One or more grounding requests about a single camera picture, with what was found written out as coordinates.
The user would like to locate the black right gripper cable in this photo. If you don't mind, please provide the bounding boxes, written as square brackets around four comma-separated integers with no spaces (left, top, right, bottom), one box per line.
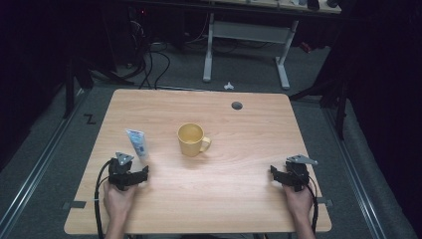
[304,175,320,235]

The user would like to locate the white metal desk frame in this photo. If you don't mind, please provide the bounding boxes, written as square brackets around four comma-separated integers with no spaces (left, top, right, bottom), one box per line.
[202,12,300,91]

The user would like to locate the yellow mug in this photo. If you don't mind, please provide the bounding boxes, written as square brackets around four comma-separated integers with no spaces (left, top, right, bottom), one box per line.
[176,122,212,158]

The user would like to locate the person's right hand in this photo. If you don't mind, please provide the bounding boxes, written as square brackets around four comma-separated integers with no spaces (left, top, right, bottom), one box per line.
[282,183,315,219]

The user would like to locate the person's left hand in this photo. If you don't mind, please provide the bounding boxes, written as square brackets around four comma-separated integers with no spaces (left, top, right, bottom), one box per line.
[103,180,139,217]

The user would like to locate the white and blue toothpaste tube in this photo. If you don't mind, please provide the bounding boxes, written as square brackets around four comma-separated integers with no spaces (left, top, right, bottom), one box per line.
[125,128,149,161]

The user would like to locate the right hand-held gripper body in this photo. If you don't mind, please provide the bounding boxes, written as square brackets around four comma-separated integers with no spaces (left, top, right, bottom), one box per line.
[282,153,318,193]

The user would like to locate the black metal stand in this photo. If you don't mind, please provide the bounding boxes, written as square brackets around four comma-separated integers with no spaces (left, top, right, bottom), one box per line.
[62,56,135,120]
[288,63,351,141]

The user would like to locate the black computer tower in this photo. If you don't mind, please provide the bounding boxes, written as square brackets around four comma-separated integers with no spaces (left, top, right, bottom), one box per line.
[126,5,151,66]

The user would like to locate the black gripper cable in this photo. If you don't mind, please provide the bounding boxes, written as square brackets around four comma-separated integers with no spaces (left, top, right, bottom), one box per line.
[304,175,320,235]
[94,158,114,239]

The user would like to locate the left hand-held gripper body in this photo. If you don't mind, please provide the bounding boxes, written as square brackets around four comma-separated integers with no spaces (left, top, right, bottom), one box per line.
[107,151,140,192]

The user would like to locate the metal floor rail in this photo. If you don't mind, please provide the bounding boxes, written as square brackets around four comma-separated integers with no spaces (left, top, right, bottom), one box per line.
[0,89,92,235]
[321,107,388,239]

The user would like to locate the black floor cables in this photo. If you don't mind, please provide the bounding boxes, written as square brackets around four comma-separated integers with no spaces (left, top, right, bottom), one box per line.
[125,39,172,91]

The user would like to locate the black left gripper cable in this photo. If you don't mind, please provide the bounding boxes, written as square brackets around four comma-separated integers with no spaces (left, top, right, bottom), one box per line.
[94,158,114,239]

